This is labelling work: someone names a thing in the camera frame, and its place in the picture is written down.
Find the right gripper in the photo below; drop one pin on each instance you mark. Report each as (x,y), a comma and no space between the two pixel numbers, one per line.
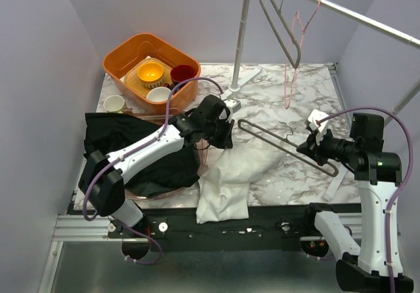
(314,149)

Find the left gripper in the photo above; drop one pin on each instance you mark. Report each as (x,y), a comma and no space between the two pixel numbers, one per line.
(226,141)

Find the white skirt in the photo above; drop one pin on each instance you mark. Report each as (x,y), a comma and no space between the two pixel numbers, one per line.
(224,187)

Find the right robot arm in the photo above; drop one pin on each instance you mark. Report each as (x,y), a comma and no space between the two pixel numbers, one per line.
(374,264)

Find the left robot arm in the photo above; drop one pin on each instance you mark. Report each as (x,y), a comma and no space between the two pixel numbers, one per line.
(104,177)

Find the clear pink plastic basket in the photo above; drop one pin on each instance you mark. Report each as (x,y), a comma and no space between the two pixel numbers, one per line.
(201,149)

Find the white bowl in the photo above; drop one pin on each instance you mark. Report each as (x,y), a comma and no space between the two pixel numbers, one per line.
(158,94)

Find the dark red cup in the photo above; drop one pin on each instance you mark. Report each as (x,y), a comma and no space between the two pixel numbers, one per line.
(180,73)

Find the black mounting bar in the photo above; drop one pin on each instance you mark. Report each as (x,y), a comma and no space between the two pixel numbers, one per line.
(285,227)

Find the yellow bowl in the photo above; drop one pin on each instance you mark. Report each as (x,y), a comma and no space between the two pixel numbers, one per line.
(151,74)

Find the woven bamboo mat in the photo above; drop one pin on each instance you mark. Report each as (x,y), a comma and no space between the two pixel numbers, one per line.
(133,82)

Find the white mug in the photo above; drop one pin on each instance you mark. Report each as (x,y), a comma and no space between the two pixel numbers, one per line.
(115,104)

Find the black garment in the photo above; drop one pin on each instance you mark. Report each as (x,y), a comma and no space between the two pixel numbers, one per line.
(108,132)

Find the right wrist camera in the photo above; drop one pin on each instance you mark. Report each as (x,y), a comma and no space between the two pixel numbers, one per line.
(313,123)

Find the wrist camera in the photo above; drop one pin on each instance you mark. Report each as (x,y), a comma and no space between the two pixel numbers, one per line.
(313,123)
(231,107)

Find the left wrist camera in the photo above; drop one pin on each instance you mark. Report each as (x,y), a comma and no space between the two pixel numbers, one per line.
(231,107)

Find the silver clothes rack rail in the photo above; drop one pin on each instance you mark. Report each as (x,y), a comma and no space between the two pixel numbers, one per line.
(398,35)

